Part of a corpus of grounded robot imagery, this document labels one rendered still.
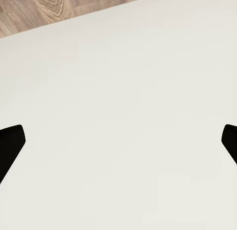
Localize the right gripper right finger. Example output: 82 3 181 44
221 124 237 164

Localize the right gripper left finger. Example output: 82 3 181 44
0 124 26 184

